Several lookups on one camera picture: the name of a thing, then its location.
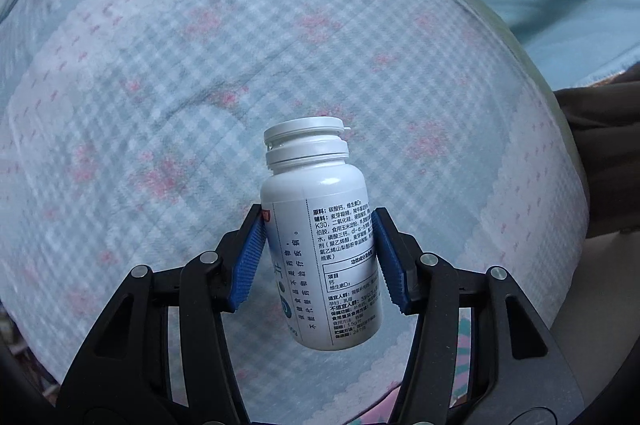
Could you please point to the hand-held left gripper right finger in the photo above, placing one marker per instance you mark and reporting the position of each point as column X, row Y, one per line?
column 392, row 262

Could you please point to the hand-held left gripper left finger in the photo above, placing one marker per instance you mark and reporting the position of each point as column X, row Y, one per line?
column 247, row 265

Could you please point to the white pill bottle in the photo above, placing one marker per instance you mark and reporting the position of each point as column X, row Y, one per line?
column 322, row 225

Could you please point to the cardboard box with striped print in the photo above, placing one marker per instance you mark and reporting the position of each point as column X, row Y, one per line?
column 462, row 345

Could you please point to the brown curtain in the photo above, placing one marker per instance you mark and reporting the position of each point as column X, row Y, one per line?
column 600, row 155

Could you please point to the pale green bed sheet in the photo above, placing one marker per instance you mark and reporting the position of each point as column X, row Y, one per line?
column 505, row 35

